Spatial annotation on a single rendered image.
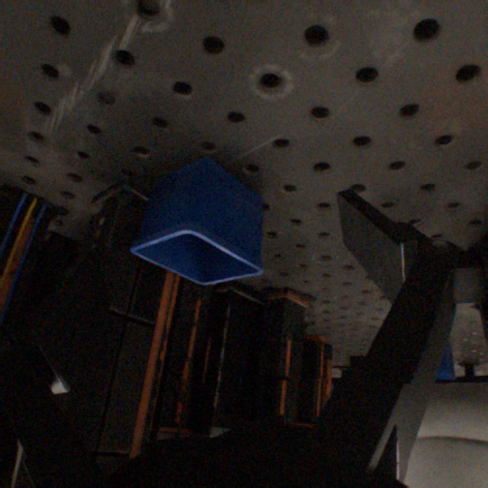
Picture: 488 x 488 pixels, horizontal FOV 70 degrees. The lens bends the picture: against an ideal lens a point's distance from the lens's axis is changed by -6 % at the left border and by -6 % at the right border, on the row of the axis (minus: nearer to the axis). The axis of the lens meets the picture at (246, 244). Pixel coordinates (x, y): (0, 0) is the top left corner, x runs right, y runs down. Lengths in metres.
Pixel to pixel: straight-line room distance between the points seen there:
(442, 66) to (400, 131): 0.07
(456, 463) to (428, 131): 0.36
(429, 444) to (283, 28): 0.46
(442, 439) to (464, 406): 0.05
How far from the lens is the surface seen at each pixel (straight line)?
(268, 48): 0.28
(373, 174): 0.38
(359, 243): 0.17
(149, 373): 0.42
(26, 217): 0.54
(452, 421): 0.52
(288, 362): 0.68
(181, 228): 0.32
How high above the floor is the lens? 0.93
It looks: 25 degrees down
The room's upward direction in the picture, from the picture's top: 173 degrees counter-clockwise
